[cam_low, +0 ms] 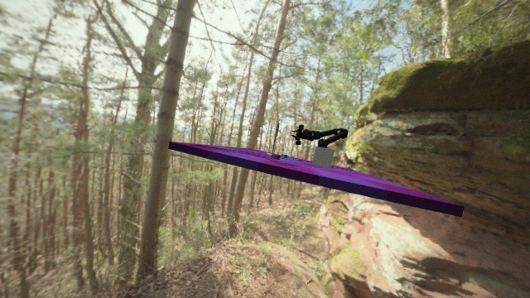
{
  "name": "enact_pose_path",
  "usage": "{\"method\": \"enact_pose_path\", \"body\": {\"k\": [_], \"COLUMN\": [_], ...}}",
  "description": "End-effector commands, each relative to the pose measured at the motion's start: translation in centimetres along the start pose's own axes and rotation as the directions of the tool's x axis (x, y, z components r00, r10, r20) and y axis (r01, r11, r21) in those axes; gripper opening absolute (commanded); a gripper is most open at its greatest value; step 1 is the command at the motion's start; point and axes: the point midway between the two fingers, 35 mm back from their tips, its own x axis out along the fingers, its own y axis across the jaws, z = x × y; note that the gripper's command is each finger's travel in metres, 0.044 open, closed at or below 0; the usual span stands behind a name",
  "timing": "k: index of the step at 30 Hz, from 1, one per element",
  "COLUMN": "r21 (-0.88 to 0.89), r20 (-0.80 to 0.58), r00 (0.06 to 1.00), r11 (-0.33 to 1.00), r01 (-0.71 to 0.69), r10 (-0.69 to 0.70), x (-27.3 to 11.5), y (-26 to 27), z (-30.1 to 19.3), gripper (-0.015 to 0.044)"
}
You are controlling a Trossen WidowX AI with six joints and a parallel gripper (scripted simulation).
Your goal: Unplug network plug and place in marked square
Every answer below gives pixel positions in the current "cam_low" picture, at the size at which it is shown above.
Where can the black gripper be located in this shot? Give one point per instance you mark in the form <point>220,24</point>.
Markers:
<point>301,135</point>

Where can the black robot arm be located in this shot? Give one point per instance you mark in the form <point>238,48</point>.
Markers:
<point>325,142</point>

